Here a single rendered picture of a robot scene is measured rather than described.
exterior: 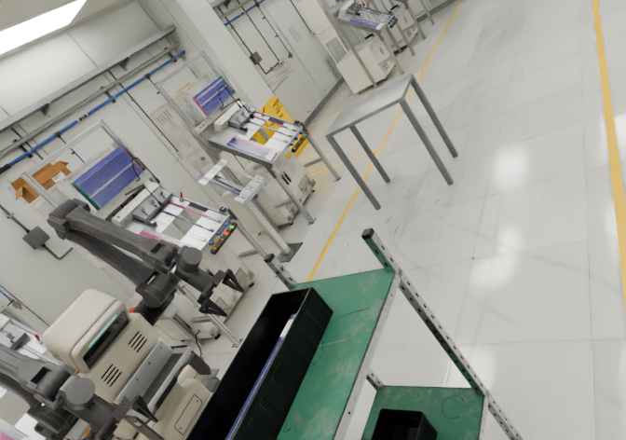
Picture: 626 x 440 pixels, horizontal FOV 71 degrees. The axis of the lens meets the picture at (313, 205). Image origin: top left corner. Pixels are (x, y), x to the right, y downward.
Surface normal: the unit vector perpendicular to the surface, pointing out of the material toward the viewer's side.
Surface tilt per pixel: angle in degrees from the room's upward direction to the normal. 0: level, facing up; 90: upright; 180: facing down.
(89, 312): 43
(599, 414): 0
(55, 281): 90
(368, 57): 90
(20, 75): 90
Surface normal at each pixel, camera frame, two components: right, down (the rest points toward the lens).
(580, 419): -0.57, -0.74
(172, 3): -0.40, 0.62
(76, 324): 0.07, -0.72
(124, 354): 0.80, -0.14
